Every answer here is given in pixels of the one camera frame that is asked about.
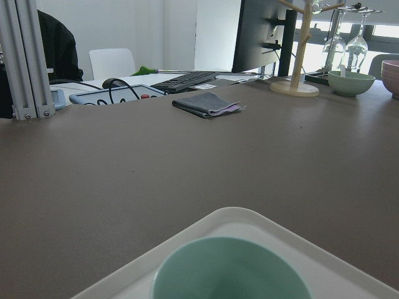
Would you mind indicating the green plastic cup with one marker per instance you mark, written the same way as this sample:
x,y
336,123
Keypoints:
x,y
226,267

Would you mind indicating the cream rabbit print tray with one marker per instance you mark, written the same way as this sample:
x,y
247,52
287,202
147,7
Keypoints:
x,y
325,275

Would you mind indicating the grey folded cloth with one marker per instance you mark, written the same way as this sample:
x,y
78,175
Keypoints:
x,y
201,104

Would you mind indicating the purple folded cloth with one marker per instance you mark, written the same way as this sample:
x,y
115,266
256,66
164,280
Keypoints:
x,y
227,110

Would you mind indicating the black keyboard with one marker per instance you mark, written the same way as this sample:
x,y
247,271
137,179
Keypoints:
x,y
182,82

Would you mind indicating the black computer mouse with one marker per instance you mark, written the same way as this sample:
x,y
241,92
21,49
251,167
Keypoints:
x,y
109,83

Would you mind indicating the wooden mug tree stand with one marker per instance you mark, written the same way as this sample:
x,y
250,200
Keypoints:
x,y
294,87

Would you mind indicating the white office chair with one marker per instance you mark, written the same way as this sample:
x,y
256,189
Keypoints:
x,y
111,63

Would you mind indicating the black computer monitor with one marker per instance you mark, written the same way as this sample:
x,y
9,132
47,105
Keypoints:
x,y
265,36

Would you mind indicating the blue teach pendant tablet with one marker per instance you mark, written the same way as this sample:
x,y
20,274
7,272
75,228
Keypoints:
x,y
58,98

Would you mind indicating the clear wine glass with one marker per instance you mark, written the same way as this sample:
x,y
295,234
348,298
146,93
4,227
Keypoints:
x,y
334,47
356,49

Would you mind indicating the green ceramic bowl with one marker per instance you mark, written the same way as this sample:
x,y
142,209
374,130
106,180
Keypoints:
x,y
351,84

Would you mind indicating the person in black clothes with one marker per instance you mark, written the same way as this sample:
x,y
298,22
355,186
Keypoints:
x,y
60,55

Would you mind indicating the pink ceramic bowl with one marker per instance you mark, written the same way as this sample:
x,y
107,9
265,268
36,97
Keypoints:
x,y
390,78

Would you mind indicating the aluminium frame post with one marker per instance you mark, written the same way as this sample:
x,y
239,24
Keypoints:
x,y
25,60

